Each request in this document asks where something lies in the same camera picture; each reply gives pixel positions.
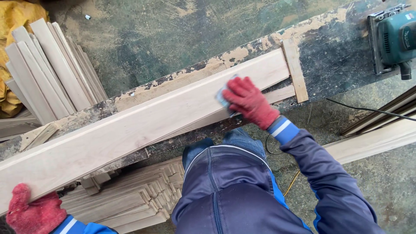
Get person's left hand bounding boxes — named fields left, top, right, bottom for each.
left=6, top=183, right=67, bottom=234

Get person's right hand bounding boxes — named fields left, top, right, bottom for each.
left=222, top=76, right=281, bottom=130

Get blue-grey sanding pad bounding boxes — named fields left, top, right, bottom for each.
left=215, top=74, right=241, bottom=117

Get long pale wooden board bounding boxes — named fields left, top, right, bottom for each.
left=0, top=48, right=291, bottom=216

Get thin wooden support strip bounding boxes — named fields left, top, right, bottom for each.
left=263, top=85, right=296, bottom=105

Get person's blue jeans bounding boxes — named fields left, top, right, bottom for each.
left=182, top=127, right=268, bottom=170

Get wooden stop strip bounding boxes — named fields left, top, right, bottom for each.
left=281, top=38, right=309, bottom=104

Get person's navy jacket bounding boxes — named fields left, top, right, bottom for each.
left=171, top=145, right=314, bottom=234

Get wide pale wooden plank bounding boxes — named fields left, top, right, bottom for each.
left=323, top=119, right=416, bottom=165

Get pile of dark-edged mouldings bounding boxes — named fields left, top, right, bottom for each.
left=339, top=85, right=416, bottom=137

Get stack of wooden mouldings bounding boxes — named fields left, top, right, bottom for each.
left=60, top=157, right=185, bottom=234

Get teal electric sander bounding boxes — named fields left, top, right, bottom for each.
left=367, top=3, right=416, bottom=81

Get bundle of pale wooden slats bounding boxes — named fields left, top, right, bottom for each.
left=4, top=18, right=109, bottom=126

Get small wooden offcut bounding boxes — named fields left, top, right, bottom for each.
left=18, top=122, right=61, bottom=153

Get grey wooden boards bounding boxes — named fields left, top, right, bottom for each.
left=0, top=109, right=42, bottom=142

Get yellow tarp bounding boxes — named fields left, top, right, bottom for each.
left=0, top=0, right=50, bottom=119

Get yellow cable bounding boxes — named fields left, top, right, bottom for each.
left=283, top=169, right=301, bottom=197

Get black power cable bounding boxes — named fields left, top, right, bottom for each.
left=326, top=97, right=416, bottom=123

